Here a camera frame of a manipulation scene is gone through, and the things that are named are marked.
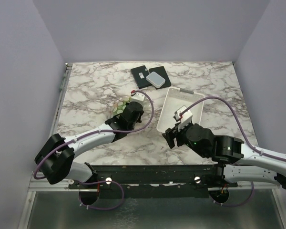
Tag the black flat box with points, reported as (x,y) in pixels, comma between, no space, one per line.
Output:
(162,72)

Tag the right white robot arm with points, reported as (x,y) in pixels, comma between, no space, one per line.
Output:
(235,160)

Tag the aluminium extrusion right front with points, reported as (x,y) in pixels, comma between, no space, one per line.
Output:
(257,185)

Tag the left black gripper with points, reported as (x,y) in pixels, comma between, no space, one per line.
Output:
(138,120)

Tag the aluminium extrusion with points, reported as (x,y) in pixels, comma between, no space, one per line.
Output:
(45,186)
(257,185)

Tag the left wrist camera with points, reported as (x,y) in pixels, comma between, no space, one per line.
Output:
(137,97)

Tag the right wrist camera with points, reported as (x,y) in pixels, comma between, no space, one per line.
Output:
(182,118)

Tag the black box with label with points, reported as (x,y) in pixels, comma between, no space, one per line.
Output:
(139,74)

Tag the clear polka dot zip bag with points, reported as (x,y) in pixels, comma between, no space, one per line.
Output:
(115,119)

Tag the green toy citrus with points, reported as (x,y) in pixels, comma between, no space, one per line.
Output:
(119,107)

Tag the aluminium rail left edge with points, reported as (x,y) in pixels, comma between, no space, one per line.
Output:
(62,93)

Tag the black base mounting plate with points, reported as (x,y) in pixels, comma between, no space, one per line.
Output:
(179,181)

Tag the aluminium extrusion left front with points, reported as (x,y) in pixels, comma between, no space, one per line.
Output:
(45,186)

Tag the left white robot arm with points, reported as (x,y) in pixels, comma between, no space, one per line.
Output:
(57,155)

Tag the white grey small device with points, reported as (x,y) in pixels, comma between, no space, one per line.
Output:
(155,79)

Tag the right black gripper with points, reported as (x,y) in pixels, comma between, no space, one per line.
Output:
(171,132)

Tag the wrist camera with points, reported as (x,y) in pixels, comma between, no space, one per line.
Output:
(137,97)
(182,118)

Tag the white perforated plastic basket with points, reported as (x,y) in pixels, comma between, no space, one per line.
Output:
(176,100)

